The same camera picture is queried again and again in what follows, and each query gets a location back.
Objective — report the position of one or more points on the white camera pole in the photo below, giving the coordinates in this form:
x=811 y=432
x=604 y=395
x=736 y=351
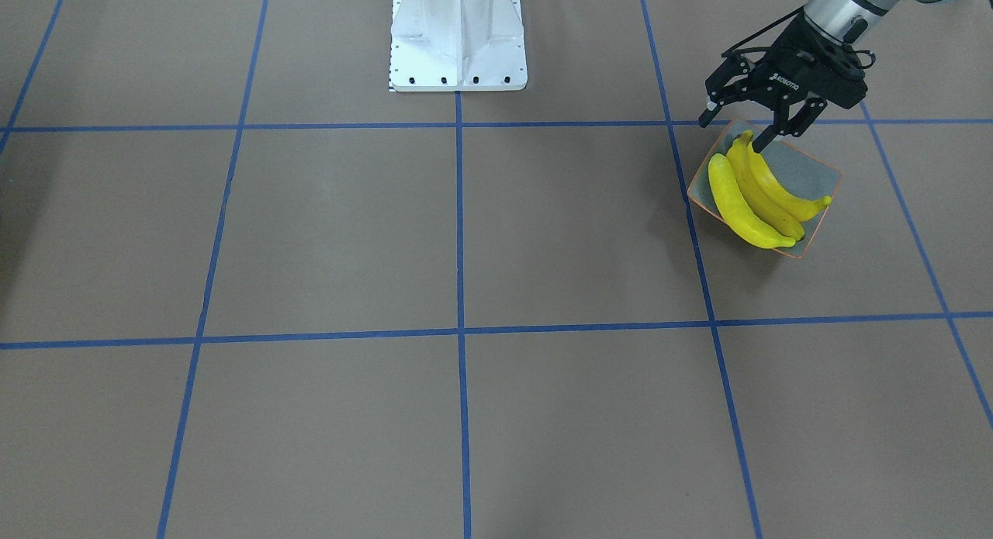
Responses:
x=457 y=46

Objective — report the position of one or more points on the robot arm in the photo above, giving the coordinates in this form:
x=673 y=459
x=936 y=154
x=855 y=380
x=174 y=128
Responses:
x=849 y=20

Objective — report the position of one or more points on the blue tape line lengthwise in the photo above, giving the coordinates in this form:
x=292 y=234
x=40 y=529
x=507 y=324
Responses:
x=463 y=394

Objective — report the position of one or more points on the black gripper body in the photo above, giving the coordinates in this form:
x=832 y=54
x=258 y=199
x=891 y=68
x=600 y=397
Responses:
x=785 y=75

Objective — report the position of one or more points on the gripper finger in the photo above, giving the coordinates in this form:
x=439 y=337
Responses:
x=790 y=118
x=719 y=99

